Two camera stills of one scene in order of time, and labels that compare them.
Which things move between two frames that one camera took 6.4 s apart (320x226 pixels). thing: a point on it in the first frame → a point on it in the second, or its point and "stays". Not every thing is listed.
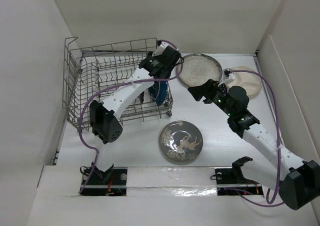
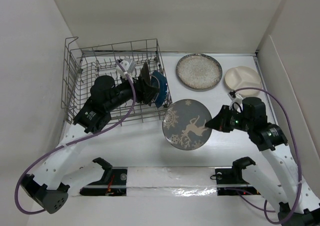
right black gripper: x=207 y=89 → x=219 y=122
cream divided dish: x=252 y=82 stays
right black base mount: x=232 y=181 stays
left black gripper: x=150 y=54 → x=138 y=86
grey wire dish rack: x=90 y=72 stays
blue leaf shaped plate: x=158 y=91 stays
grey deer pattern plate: x=180 y=141 → x=183 y=124
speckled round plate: x=195 y=69 stays
